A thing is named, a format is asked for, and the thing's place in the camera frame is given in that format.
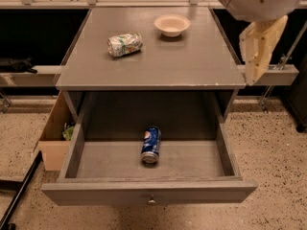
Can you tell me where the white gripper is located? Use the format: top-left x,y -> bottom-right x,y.
219,0 -> 301,85

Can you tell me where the blue pepsi can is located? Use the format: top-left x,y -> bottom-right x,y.
141,126 -> 161,164

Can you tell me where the green and white soda can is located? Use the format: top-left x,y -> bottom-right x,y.
107,33 -> 143,58

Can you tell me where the metal drawer knob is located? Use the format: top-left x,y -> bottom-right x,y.
147,195 -> 156,206

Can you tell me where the grey open drawer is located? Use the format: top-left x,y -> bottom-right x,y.
40,91 -> 258,207

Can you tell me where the white paper bowl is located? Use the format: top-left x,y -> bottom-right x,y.
153,14 -> 190,37

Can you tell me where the grey wooden cabinet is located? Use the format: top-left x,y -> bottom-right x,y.
55,6 -> 247,124

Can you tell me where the green snack bag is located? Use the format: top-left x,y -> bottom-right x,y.
62,123 -> 75,141

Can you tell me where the brown cardboard box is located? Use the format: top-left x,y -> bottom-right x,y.
37,93 -> 73,171

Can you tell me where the black metal stand leg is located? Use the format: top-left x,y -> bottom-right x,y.
0,152 -> 42,230

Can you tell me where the black object on rail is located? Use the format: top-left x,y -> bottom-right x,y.
0,57 -> 37,74

